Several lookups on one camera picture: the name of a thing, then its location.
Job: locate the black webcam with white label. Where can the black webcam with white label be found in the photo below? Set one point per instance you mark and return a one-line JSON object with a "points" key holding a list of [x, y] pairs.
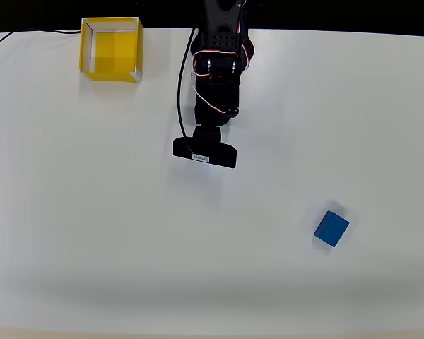
{"points": [[212, 153]]}

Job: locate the blue block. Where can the blue block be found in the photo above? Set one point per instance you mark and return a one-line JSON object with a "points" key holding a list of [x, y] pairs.
{"points": [[331, 229]]}

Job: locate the yellow cardboard box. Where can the yellow cardboard box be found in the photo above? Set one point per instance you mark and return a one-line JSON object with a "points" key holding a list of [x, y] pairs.
{"points": [[116, 46]]}

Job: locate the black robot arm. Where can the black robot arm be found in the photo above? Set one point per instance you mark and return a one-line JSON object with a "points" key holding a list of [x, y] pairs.
{"points": [[219, 31]]}

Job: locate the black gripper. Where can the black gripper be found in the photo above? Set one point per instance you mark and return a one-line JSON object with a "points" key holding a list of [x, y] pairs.
{"points": [[216, 116]]}

